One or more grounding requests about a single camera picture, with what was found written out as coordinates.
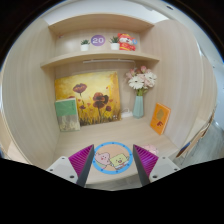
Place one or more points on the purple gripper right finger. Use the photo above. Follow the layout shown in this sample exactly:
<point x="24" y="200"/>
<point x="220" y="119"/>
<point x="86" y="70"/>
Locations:
<point x="145" y="162"/>

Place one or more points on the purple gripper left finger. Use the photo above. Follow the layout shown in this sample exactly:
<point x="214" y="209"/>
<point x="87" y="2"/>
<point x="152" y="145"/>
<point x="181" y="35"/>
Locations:
<point x="81" y="162"/>

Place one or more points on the pink computer mouse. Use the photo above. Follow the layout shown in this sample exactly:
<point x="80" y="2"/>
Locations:
<point x="152" y="149"/>

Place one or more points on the round cartoon mouse pad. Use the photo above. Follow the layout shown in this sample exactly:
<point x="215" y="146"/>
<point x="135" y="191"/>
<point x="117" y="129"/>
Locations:
<point x="112" y="158"/>

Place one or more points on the orange book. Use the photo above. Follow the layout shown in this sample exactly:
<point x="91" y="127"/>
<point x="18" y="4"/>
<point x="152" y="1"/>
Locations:
<point x="160" y="118"/>

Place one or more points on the white power adapter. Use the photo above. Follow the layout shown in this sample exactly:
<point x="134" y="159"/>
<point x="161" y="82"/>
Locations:
<point x="126" y="113"/>

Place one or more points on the light blue vase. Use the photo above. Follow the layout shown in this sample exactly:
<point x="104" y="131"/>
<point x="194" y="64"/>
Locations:
<point x="138" y="110"/>

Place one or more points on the green book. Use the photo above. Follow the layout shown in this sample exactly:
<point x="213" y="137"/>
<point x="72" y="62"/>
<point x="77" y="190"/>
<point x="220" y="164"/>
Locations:
<point x="67" y="115"/>

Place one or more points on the yellow poppy flower painting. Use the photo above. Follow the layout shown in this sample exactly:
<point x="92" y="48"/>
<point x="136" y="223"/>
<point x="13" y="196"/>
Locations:
<point x="97" y="96"/>

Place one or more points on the pink white flower bouquet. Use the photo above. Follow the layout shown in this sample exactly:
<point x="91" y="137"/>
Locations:
<point x="141" y="79"/>

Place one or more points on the wooden shelf board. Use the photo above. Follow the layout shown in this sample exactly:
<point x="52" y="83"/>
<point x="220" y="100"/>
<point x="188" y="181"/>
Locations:
<point x="97" y="55"/>

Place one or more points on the small potted plant left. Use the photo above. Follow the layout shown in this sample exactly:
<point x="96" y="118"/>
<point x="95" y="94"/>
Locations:
<point x="85" y="45"/>

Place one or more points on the small potted plant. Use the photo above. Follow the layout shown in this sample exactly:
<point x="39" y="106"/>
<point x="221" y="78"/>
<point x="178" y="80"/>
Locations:
<point x="114" y="41"/>
<point x="85" y="45"/>

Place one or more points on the red fortune god doll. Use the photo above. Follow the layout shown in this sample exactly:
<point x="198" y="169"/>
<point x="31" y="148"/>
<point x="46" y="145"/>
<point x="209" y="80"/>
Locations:
<point x="127" y="42"/>

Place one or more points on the small potted plant right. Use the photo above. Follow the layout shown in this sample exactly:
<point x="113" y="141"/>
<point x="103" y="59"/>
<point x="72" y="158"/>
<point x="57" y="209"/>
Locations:
<point x="114" y="41"/>

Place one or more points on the purple round number sign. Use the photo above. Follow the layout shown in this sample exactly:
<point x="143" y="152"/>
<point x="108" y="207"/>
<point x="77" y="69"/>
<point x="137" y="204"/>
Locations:
<point x="98" y="40"/>

